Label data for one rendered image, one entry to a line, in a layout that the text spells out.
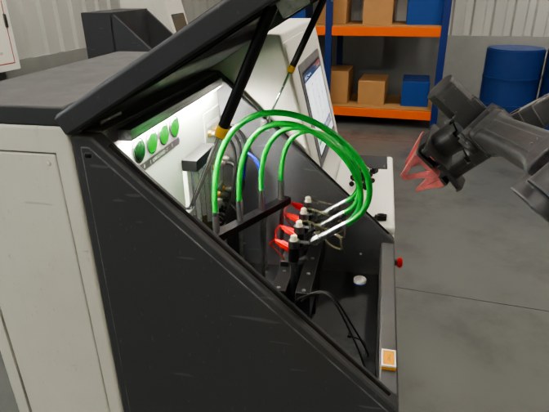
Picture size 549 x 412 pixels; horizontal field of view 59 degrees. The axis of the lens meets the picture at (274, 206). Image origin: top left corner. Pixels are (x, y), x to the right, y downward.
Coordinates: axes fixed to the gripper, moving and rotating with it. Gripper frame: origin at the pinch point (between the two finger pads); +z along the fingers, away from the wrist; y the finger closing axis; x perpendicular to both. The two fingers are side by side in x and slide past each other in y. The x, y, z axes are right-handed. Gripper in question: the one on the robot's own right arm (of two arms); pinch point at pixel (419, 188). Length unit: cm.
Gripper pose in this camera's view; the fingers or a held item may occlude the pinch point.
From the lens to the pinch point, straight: 125.8
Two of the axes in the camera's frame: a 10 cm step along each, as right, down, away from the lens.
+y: -6.3, -7.8, -0.2
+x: -4.5, 3.9, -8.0
